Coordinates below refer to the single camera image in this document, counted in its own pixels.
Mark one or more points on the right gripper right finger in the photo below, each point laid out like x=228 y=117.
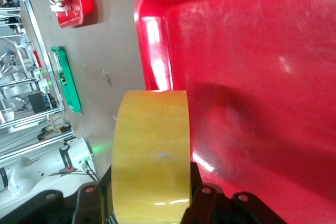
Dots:
x=207 y=205

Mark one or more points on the yellow tape roll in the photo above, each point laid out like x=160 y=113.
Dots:
x=149 y=142

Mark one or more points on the green plastic tray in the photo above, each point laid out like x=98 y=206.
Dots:
x=71 y=93

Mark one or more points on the black box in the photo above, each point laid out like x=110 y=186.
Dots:
x=36 y=102

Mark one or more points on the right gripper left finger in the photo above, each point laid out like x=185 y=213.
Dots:
x=92 y=203

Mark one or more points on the black orange push button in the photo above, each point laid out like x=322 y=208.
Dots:
x=63 y=77

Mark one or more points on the aluminium lab frame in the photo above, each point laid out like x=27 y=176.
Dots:
x=26 y=120

